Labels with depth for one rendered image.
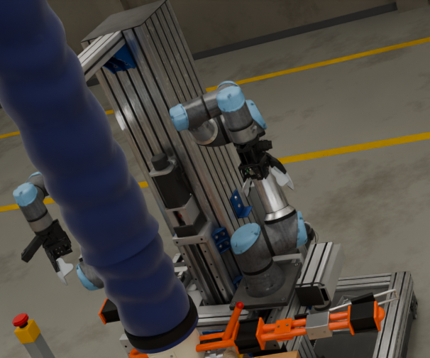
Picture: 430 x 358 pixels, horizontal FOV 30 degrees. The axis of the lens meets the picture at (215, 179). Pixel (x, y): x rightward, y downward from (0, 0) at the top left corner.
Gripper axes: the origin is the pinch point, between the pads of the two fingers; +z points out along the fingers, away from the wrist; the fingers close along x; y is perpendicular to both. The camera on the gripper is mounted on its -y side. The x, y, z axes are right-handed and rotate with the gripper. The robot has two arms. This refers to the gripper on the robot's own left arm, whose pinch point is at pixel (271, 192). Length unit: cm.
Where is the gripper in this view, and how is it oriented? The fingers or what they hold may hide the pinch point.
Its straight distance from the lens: 237.9
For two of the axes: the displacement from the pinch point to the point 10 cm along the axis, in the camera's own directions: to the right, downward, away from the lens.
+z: 3.6, 8.3, 4.2
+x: 8.8, -1.5, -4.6
